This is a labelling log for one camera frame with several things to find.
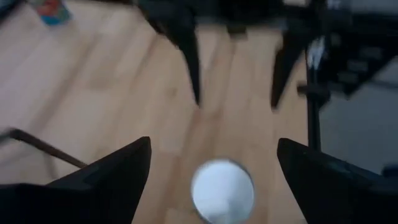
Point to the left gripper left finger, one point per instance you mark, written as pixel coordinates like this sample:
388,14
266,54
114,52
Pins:
109,193

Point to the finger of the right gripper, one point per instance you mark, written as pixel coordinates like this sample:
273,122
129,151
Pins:
287,68
183,37

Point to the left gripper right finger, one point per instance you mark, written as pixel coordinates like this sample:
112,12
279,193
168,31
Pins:
335,199

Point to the olive label tin can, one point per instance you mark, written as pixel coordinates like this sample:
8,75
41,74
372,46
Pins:
222,193

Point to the tomatoes label tin can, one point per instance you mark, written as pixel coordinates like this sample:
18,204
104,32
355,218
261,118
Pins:
53,12

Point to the black aluminium table frame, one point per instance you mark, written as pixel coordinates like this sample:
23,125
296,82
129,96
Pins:
313,124

